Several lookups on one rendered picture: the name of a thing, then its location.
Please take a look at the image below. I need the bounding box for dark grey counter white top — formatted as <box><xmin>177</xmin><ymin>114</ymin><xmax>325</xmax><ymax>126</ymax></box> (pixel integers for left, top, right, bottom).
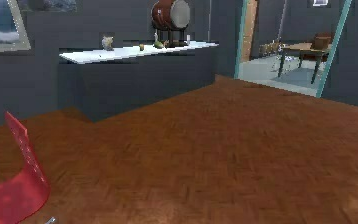
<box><xmin>56</xmin><ymin>40</ymin><xmax>220</xmax><ymax>124</ymax></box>

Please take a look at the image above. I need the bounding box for dark framed picture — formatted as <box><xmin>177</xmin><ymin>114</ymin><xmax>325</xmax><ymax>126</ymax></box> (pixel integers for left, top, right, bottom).
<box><xmin>17</xmin><ymin>0</ymin><xmax>78</xmax><ymax>13</ymax></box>

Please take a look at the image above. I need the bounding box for red plastic chair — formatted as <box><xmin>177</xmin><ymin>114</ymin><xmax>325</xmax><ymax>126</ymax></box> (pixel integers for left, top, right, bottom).
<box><xmin>0</xmin><ymin>111</ymin><xmax>52</xmax><ymax>224</ymax></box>

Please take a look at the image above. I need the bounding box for brown barrel on stand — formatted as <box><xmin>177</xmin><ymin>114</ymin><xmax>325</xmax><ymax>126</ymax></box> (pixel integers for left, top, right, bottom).
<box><xmin>150</xmin><ymin>0</ymin><xmax>192</xmax><ymax>48</ymax></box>

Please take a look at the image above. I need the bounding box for teal door frame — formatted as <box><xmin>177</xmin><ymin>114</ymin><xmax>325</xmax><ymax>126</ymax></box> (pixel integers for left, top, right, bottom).
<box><xmin>233</xmin><ymin>0</ymin><xmax>354</xmax><ymax>99</ymax></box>

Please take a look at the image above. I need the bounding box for wooden dining table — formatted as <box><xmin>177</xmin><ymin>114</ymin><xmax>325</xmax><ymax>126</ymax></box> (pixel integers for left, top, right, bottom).
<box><xmin>277</xmin><ymin>41</ymin><xmax>333</xmax><ymax>85</ymax></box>

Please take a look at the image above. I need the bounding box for framed seascape picture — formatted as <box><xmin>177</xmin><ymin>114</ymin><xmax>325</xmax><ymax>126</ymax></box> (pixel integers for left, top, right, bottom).
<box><xmin>0</xmin><ymin>0</ymin><xmax>32</xmax><ymax>55</ymax></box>

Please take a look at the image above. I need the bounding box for grey vase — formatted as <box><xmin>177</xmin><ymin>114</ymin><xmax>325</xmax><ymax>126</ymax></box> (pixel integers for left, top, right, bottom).
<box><xmin>101</xmin><ymin>35</ymin><xmax>115</xmax><ymax>52</ymax></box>

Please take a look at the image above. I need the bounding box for brown wooden chair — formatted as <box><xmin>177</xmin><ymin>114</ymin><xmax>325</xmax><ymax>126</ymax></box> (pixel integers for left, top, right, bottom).
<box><xmin>298</xmin><ymin>32</ymin><xmax>334</xmax><ymax>69</ymax></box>

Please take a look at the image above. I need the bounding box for green bottle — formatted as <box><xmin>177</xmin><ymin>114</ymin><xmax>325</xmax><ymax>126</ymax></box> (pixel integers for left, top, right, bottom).
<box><xmin>153</xmin><ymin>32</ymin><xmax>165</xmax><ymax>50</ymax></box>

